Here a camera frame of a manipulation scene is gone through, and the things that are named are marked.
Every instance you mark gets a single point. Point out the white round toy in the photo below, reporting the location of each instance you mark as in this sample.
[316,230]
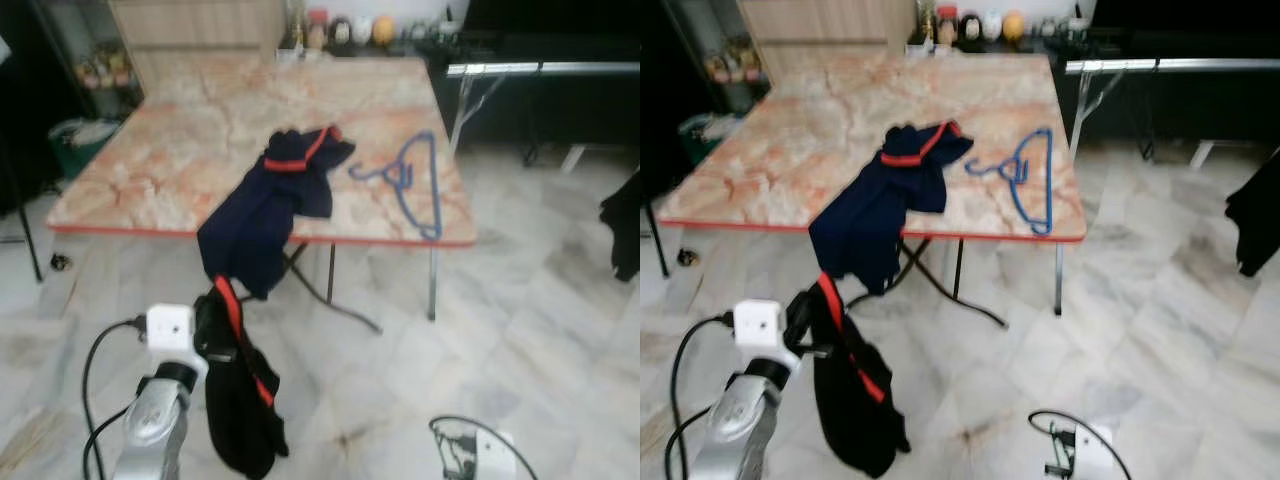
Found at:
[991,25]
[362,30]

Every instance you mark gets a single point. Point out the black shirt with small logo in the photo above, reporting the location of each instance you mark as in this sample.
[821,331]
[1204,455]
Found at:
[1255,220]
[622,225]

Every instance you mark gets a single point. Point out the light wooden cabinet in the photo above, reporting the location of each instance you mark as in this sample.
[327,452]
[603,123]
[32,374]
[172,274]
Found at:
[190,25]
[820,20]

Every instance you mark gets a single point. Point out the black and white toy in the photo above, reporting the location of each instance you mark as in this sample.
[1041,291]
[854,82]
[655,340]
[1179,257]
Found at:
[341,32]
[971,28]

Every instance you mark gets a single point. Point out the blue plastic hanger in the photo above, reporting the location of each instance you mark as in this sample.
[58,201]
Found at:
[1020,172]
[402,178]

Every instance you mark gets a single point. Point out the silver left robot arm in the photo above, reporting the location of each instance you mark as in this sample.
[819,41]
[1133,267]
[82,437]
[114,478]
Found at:
[155,430]
[740,430]

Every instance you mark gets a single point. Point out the navy shirt with red trim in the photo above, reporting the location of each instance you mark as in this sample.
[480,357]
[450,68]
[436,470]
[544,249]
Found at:
[870,210]
[260,210]

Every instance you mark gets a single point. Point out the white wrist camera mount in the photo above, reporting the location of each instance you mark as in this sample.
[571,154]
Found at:
[1090,452]
[760,328]
[492,455]
[170,328]

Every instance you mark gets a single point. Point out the black TV cabinet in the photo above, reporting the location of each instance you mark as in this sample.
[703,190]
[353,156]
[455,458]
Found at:
[560,110]
[1180,105]

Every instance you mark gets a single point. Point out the silver metal clothes rack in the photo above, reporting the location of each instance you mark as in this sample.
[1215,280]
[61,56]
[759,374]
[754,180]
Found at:
[1180,64]
[560,68]

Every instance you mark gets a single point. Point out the dark glass cabinet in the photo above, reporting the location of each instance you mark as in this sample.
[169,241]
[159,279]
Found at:
[720,45]
[90,50]

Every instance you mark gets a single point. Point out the black shirt with red trim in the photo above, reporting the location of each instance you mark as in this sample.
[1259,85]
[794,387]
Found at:
[240,420]
[850,400]

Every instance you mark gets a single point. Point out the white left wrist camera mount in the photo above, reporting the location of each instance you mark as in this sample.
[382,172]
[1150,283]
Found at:
[760,328]
[170,328]

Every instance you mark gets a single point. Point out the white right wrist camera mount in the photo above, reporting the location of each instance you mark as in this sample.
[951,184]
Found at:
[492,455]
[1090,452]

